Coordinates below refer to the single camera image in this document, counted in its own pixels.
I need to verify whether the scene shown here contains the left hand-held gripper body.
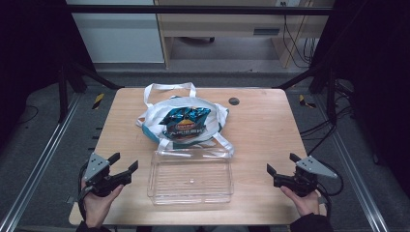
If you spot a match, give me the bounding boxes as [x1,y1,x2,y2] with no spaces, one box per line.
[81,152,133,198]

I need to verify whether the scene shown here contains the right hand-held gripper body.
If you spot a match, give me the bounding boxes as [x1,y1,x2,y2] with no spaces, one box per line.
[273,155,338,198]

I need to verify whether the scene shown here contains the white tote bag teal trim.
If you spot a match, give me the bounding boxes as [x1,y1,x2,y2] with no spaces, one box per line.
[134,81,236,159]

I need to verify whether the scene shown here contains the clear plastic container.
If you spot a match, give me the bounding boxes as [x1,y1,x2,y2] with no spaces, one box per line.
[146,147,235,206]

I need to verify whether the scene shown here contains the blue chip bag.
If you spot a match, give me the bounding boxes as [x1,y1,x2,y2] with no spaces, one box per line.
[158,105,213,141]

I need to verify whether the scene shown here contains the person's right hand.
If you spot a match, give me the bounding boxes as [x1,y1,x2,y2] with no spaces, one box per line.
[279,185,328,218]

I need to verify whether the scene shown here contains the person's left hand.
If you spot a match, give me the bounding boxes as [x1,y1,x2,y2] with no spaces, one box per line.
[80,180,126,230]

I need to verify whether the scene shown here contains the yellow black tape strip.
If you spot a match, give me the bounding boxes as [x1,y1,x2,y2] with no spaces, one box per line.
[298,94,317,109]
[91,93,106,110]

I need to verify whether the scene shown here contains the black metal stand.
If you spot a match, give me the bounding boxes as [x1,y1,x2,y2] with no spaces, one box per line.
[57,61,126,124]
[273,60,340,126]

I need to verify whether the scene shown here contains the dark curtain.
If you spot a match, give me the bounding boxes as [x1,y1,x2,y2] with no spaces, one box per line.
[0,0,98,153]
[310,0,410,197]

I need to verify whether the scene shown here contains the white cabinet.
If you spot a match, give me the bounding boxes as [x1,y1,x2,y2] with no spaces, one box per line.
[66,0,165,65]

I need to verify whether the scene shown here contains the light wooden desk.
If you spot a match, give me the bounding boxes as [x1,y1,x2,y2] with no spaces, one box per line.
[154,0,335,70]

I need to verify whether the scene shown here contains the left hand-held gripper cable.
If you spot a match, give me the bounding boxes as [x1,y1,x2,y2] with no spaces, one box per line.
[76,162,90,220]

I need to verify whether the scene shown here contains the hand-held gripper cable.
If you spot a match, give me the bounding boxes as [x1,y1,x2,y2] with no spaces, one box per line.
[317,160,344,226]
[76,162,90,220]

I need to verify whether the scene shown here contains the right hand-held gripper cable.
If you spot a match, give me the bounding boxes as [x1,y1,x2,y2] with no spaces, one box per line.
[317,160,344,226]

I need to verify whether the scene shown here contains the black floor cables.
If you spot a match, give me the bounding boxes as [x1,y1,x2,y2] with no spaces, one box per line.
[299,104,356,157]

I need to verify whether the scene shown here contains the aluminium rail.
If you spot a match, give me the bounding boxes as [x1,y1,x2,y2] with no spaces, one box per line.
[313,96,392,232]
[0,92,83,232]

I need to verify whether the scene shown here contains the black cables under desk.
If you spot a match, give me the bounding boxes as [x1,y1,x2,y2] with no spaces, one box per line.
[281,14,319,69]

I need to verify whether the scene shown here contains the black horizontal frame bar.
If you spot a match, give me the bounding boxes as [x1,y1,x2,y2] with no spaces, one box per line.
[64,4,335,16]

